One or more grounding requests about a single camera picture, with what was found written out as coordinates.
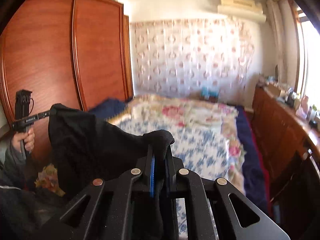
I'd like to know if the wooden sideboard cabinet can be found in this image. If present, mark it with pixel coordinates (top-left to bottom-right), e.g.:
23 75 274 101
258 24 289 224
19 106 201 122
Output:
251 85 320 198

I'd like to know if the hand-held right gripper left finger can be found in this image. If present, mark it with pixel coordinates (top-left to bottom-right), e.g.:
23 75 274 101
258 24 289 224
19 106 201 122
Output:
32 144 157 240

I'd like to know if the brown cardboard box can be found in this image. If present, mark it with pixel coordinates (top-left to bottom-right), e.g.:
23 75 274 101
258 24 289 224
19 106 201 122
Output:
266 82 283 97

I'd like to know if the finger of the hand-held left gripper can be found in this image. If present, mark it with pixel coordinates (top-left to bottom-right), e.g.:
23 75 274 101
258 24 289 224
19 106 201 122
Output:
37 109 54 121

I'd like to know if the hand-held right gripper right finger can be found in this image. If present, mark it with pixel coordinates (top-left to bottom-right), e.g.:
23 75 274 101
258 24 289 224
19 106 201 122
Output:
164 145 289 240

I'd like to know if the person's left hand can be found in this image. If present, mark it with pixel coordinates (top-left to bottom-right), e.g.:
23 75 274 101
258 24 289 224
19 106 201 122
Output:
11 127 35 153

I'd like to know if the dark chair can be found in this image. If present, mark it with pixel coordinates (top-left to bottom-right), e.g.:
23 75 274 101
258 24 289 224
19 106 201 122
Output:
271 150 320 228

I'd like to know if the blue cardboard box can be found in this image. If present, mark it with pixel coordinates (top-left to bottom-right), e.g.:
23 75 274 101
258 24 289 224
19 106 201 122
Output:
200 86 219 102

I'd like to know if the wooden framed window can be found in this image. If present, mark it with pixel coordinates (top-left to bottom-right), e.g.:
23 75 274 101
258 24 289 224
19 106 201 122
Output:
287 0 320 120

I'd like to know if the tied beige window curtain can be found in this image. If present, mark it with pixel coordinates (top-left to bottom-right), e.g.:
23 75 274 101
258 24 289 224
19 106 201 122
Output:
266 0 288 80

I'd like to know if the person's left forearm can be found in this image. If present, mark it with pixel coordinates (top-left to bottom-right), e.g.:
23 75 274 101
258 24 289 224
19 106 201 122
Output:
0 140 28 182

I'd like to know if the floral bed quilt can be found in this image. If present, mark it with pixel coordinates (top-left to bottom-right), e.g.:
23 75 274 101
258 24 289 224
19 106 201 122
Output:
107 94 248 235

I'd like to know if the white wall air conditioner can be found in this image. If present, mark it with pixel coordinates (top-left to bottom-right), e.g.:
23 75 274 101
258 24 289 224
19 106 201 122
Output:
217 0 267 23

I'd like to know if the pink figurine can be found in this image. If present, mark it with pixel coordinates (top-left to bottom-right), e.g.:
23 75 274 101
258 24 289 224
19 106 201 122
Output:
299 95 310 115

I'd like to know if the black fleece sweatshirt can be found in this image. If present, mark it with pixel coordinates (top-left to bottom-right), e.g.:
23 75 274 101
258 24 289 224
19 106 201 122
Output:
48 103 180 240

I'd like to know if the yellow printed blanket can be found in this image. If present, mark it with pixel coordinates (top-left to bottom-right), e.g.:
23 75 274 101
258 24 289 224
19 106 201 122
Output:
35 164 66 197

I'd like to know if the brown wooden slatted wardrobe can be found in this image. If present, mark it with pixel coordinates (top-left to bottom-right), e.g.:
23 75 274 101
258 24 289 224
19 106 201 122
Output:
0 0 134 160

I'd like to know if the sheer circle patterned curtain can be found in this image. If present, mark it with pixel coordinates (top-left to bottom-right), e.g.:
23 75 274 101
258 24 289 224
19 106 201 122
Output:
130 19 255 103

